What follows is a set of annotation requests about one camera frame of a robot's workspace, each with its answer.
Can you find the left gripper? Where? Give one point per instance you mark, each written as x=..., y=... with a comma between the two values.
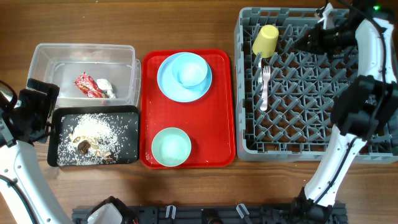
x=45, y=102

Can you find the light blue plate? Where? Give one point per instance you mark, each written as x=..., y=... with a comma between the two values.
x=174, y=91

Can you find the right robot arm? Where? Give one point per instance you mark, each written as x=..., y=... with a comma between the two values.
x=362, y=110

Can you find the white tissue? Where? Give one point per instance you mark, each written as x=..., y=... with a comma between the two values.
x=106, y=87

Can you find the white plastic fork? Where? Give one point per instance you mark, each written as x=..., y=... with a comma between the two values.
x=266, y=75

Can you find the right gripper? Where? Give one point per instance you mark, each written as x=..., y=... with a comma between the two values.
x=314, y=45

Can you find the grey dishwasher rack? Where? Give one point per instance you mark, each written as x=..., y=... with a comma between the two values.
x=302, y=91

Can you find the clear plastic bin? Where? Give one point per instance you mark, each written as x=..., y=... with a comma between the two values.
x=62, y=64

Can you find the black tray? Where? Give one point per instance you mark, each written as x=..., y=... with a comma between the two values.
x=53, y=137

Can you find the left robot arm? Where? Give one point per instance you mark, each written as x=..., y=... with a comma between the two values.
x=23, y=185

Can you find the light blue small bowl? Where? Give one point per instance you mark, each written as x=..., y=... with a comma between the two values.
x=189, y=70

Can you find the green bowl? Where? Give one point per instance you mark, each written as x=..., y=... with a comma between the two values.
x=171, y=147

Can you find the white plastic spoon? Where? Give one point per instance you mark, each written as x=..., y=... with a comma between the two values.
x=259, y=71

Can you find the food scraps and rice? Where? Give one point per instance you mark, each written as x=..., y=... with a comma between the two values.
x=90, y=140

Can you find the red snack wrapper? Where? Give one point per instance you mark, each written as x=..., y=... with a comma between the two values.
x=88, y=86

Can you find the red serving tray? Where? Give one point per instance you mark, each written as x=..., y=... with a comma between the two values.
x=209, y=121

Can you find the yellow plastic cup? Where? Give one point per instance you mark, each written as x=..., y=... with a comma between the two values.
x=266, y=41

